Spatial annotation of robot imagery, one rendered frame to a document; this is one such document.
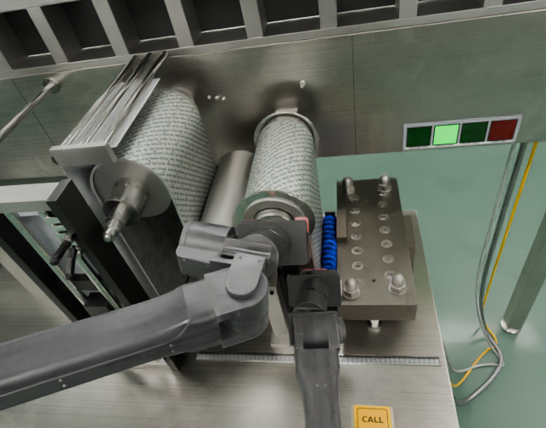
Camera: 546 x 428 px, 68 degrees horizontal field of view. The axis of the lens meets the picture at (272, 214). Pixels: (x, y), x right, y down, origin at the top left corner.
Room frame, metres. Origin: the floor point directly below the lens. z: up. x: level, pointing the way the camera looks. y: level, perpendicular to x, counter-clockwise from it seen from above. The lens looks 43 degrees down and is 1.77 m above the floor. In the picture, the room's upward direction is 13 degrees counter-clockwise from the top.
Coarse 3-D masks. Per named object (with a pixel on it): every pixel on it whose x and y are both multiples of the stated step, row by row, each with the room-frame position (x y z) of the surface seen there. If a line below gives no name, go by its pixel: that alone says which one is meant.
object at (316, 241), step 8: (320, 200) 0.74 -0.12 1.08; (320, 208) 0.72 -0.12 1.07; (320, 216) 0.70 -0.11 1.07; (320, 224) 0.68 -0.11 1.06; (312, 232) 0.54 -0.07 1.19; (320, 232) 0.66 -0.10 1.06; (312, 240) 0.53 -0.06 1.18; (320, 240) 0.64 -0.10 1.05; (312, 248) 0.52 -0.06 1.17; (320, 248) 0.62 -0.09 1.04; (312, 256) 0.52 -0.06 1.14; (320, 256) 0.60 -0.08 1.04; (320, 264) 0.59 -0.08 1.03
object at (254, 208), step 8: (280, 120) 0.78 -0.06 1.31; (288, 120) 0.77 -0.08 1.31; (264, 200) 0.53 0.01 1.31; (272, 200) 0.53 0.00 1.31; (280, 200) 0.53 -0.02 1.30; (248, 208) 0.54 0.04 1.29; (256, 208) 0.54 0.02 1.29; (264, 208) 0.53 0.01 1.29; (280, 208) 0.53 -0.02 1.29; (288, 208) 0.52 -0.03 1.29; (296, 208) 0.52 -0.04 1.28; (248, 216) 0.54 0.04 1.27; (296, 216) 0.52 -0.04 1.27; (304, 216) 0.52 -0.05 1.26
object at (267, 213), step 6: (264, 210) 0.53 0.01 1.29; (270, 210) 0.53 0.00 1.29; (276, 210) 0.52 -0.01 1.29; (282, 210) 0.53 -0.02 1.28; (258, 216) 0.53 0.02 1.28; (264, 216) 0.52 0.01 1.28; (270, 216) 0.52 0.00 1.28; (276, 216) 0.51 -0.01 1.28; (282, 216) 0.51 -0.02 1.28; (288, 216) 0.52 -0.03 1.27
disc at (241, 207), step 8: (256, 192) 0.54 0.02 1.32; (264, 192) 0.54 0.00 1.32; (272, 192) 0.53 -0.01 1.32; (280, 192) 0.53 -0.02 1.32; (240, 200) 0.55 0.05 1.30; (248, 200) 0.54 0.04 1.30; (256, 200) 0.54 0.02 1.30; (288, 200) 0.53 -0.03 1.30; (296, 200) 0.52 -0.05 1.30; (240, 208) 0.55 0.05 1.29; (304, 208) 0.52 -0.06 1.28; (240, 216) 0.55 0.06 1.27; (312, 216) 0.52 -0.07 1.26; (312, 224) 0.52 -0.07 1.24
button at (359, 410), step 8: (360, 408) 0.30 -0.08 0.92; (368, 408) 0.30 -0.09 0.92; (376, 408) 0.30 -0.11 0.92; (384, 408) 0.29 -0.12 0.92; (360, 416) 0.29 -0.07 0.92; (368, 416) 0.29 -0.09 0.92; (376, 416) 0.28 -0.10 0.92; (384, 416) 0.28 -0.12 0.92; (360, 424) 0.28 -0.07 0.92; (368, 424) 0.27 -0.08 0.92; (376, 424) 0.27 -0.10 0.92; (384, 424) 0.27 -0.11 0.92
